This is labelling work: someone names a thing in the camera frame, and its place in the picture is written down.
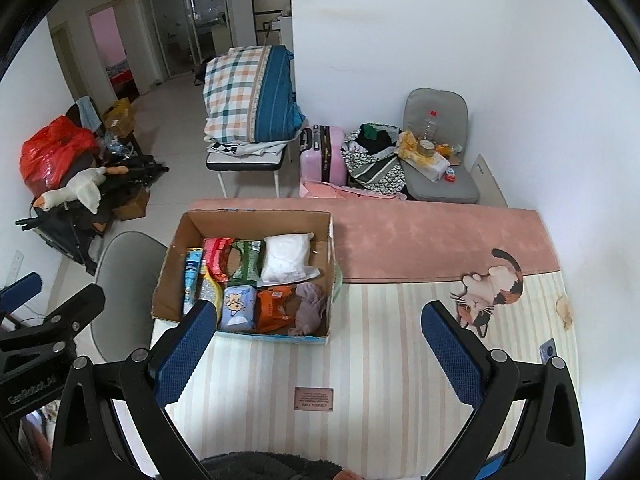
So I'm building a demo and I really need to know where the orange snack packet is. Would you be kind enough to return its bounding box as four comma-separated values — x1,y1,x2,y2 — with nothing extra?
256,285,296,333

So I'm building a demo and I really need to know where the plaid folded quilt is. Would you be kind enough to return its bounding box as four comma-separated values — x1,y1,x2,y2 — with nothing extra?
202,45,306,145

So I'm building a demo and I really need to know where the black and white bench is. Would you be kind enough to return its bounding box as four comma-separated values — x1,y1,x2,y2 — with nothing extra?
206,142,291,199

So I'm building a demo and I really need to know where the grey cushioned chair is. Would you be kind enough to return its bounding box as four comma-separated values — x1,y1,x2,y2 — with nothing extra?
402,88,481,205

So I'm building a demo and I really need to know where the glass sliding door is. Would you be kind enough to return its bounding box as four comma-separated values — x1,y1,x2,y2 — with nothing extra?
139,0,236,83

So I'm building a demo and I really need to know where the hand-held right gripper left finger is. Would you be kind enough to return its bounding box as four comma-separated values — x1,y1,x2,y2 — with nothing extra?
51,299,218,480

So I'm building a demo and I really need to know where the small brown cardboard box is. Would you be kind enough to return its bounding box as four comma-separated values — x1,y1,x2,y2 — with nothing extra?
114,187,151,222

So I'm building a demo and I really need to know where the yellow paper bag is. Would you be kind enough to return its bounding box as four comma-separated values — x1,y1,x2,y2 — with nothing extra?
101,98,136,133

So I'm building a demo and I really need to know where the yellow plastic bag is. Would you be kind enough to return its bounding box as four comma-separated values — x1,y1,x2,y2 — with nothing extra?
397,131,426,161

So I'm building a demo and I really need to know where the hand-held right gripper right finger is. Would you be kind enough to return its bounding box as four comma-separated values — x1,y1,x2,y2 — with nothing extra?
421,301,586,480

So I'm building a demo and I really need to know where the white paper box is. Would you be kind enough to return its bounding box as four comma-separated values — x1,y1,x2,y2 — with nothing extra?
414,152,451,181

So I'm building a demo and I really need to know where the black folding stand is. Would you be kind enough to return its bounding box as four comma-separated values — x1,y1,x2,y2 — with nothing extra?
15,155,170,276

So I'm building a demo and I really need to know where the pale pink fabric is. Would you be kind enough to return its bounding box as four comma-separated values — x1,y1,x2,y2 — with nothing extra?
300,180,406,201

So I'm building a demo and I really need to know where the black and white folded sheet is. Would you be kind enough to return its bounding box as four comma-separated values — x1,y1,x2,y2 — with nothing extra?
207,139,288,158

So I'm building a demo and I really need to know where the person's dark fleece clothing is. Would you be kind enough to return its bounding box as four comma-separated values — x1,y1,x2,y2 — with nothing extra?
200,451,351,480

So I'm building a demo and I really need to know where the red plastic bag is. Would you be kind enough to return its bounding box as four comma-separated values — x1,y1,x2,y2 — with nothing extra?
19,115,98,196

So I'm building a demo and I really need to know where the patterned tote bag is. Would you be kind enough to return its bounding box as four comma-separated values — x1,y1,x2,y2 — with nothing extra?
341,122,408,195

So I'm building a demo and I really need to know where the white soft packet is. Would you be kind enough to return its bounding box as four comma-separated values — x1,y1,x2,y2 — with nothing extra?
260,232,321,286

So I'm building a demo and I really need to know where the grey shell chair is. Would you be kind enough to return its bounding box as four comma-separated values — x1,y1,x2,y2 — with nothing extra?
92,231,168,362

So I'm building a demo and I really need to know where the blue tissue pack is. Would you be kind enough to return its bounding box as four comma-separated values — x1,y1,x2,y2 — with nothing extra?
218,285,258,332

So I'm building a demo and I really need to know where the yellow-trimmed patterned pouch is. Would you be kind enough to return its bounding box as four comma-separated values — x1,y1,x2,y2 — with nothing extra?
200,266,223,326

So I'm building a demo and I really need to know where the dusty pink cloth bundle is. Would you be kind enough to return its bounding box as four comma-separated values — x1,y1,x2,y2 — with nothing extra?
288,282,328,337

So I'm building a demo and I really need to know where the white leaning board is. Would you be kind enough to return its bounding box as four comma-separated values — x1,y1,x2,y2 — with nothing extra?
472,155,508,207

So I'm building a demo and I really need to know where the light blue cloth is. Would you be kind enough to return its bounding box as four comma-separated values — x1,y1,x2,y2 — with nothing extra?
75,96,103,132

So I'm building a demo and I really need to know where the clear plastic bottle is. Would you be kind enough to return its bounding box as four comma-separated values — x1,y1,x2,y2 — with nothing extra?
422,109,441,143

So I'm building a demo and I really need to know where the red packet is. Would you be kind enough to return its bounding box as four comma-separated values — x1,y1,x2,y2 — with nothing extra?
202,238,236,281

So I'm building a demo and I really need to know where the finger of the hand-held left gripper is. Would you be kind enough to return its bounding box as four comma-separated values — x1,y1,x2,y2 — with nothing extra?
0,284,107,353
0,272,43,313

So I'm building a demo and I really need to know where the blue and white tube packet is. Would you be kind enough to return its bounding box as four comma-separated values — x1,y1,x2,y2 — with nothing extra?
182,247,207,313

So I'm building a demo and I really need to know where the green packet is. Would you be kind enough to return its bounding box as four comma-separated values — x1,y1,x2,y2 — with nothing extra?
227,240,264,283

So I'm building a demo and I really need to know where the pink table mat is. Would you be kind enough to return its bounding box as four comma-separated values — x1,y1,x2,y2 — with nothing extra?
187,199,563,283

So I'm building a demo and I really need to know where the white goose plush toy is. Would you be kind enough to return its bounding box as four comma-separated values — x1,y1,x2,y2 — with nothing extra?
32,165,131,212

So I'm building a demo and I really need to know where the pink suitcase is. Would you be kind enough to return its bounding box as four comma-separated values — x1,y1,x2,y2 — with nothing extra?
299,125,348,186

